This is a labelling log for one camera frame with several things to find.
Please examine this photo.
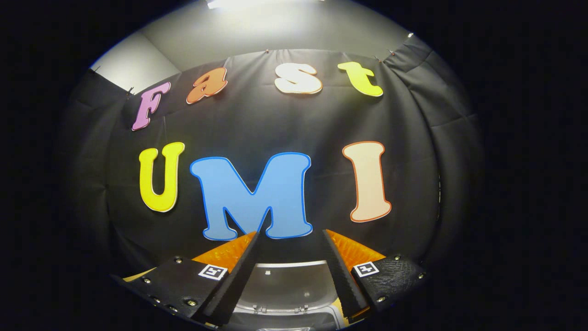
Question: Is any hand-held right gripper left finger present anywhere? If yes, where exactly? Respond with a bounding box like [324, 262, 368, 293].
[110, 230, 261, 327]

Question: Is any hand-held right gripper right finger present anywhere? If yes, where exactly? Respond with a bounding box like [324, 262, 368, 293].
[322, 228, 428, 323]

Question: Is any white desktop garbage bin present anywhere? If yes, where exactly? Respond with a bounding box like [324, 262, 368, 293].
[228, 260, 345, 331]

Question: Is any black backdrop cloth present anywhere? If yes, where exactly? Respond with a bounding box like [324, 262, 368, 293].
[57, 34, 485, 281]

